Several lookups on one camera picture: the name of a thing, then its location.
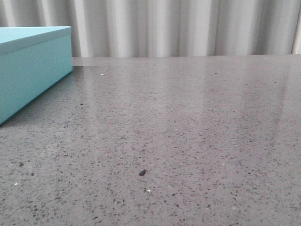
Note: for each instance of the small black debris piece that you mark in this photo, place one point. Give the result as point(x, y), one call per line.
point(142, 172)

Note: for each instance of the light blue storage box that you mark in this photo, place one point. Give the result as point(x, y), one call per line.
point(32, 59)

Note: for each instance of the grey pleated curtain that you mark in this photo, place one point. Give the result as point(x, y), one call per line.
point(166, 28)

